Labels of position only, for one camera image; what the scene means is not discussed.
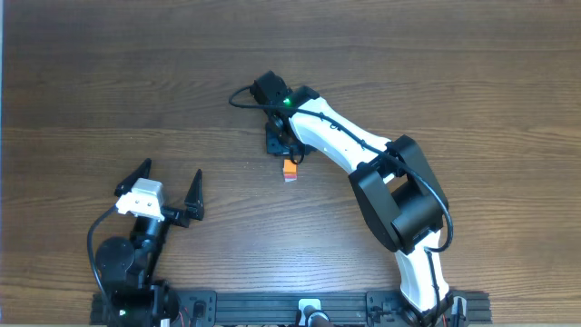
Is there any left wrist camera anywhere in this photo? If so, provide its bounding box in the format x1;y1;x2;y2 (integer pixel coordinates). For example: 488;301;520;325
114;177;166;223

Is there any mounting rail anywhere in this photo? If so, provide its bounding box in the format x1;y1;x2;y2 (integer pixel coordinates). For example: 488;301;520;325
89;289;494;327

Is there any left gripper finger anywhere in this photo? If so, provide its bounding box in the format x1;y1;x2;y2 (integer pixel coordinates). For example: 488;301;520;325
183;168;206;222
113;157;153;198

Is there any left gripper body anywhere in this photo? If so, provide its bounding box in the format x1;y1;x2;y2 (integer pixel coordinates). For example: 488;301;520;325
161;206;192;229

